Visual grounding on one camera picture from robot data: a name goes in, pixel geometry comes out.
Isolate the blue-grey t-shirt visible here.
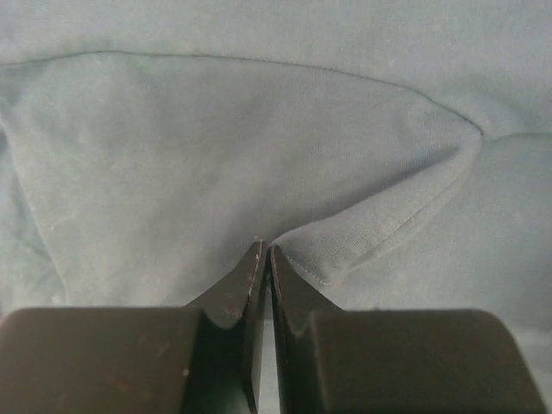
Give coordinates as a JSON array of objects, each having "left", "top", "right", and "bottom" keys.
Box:
[{"left": 1, "top": 1, "right": 551, "bottom": 400}]

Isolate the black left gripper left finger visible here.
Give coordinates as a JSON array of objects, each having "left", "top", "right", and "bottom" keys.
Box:
[{"left": 1, "top": 241, "right": 267, "bottom": 413}]

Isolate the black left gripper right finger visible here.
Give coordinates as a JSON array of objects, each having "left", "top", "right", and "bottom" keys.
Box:
[{"left": 270, "top": 247, "right": 535, "bottom": 413}]

